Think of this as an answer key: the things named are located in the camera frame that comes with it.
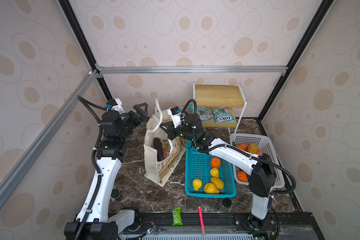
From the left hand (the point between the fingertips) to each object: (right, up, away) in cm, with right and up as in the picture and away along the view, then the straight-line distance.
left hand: (147, 106), depth 65 cm
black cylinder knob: (-18, -42, +8) cm, 46 cm away
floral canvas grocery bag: (+3, -23, +20) cm, 31 cm away
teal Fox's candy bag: (+41, 0, +32) cm, 52 cm away
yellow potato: (+60, -22, +30) cm, 71 cm away
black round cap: (+36, -45, +7) cm, 58 cm away
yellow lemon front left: (+23, -40, +17) cm, 49 cm away
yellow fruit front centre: (+30, -41, +14) cm, 53 cm away
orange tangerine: (+35, -30, +25) cm, 52 cm away
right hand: (+5, -8, +9) cm, 13 cm away
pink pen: (+25, -55, +10) cm, 61 cm away
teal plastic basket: (+25, -33, +30) cm, 51 cm away
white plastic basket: (+69, -21, +32) cm, 79 cm away
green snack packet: (+12, -54, +10) cm, 56 cm away
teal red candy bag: (+29, +1, +33) cm, 44 cm away
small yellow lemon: (+34, -35, +22) cm, 53 cm away
